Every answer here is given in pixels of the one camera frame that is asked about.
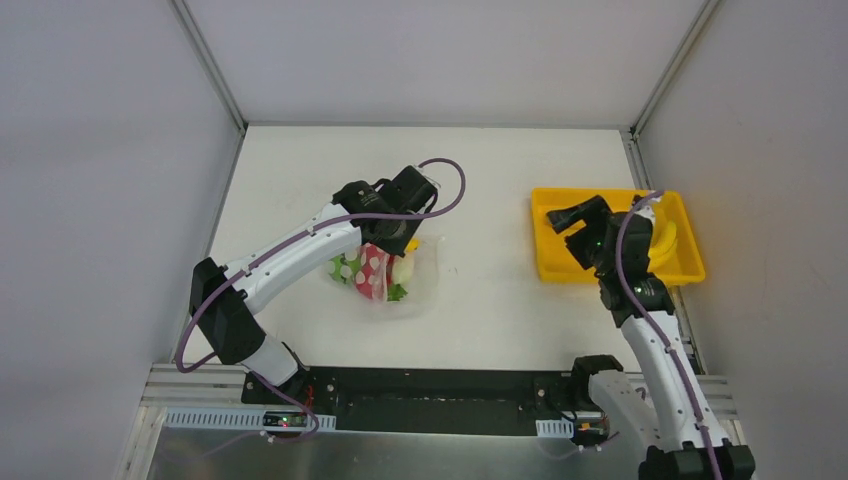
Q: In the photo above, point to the clear zip top bag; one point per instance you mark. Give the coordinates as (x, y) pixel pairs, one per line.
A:
(422, 289)

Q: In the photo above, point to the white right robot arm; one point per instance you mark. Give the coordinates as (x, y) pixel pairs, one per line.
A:
(674, 434)

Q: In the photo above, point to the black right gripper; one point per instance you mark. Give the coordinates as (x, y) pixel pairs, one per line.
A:
(589, 221)

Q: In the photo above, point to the aluminium frame rail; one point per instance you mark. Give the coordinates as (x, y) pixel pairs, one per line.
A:
(237, 124)

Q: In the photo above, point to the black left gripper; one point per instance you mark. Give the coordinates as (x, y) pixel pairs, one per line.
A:
(403, 234)

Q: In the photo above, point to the yellow fake banana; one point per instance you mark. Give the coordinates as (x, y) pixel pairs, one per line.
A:
(665, 237)

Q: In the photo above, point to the green fake food ball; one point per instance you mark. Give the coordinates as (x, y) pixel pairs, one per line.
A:
(344, 268)

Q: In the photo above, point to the orange fake food ball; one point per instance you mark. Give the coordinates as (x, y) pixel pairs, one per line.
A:
(412, 246)

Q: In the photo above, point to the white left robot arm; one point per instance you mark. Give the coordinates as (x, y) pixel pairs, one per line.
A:
(226, 298)

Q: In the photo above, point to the white fake radish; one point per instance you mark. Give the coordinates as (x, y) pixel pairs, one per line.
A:
(401, 272)

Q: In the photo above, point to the red fake food ball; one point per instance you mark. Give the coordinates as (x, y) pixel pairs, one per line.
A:
(373, 279)

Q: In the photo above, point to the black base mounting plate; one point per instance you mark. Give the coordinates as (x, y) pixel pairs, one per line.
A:
(425, 401)

